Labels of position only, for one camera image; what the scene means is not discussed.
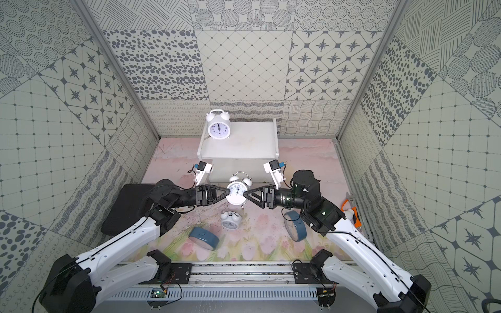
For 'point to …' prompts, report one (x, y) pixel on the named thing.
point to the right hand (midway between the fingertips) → (247, 196)
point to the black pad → (128, 208)
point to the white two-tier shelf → (250, 145)
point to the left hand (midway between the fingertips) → (230, 201)
